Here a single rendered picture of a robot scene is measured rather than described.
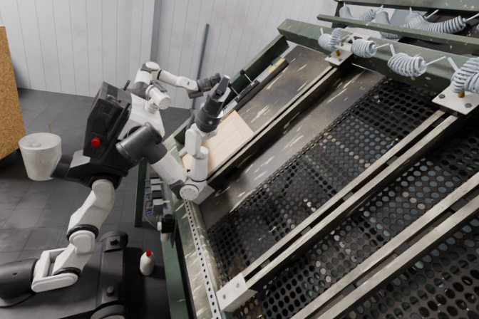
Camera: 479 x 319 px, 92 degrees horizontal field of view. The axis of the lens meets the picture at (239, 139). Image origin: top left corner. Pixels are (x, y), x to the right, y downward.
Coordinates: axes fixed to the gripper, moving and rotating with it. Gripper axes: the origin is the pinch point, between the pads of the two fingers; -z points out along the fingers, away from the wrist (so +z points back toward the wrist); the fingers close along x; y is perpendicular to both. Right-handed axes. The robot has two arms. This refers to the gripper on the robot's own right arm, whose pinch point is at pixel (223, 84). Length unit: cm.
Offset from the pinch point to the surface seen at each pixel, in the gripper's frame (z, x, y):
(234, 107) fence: 43, 63, 5
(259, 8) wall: 37, 384, -43
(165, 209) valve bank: 92, 5, -1
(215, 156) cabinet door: 61, 32, 10
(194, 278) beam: 70, -29, 25
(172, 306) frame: 138, -23, 31
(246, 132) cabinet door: 41, 41, 19
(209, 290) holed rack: 62, -34, 32
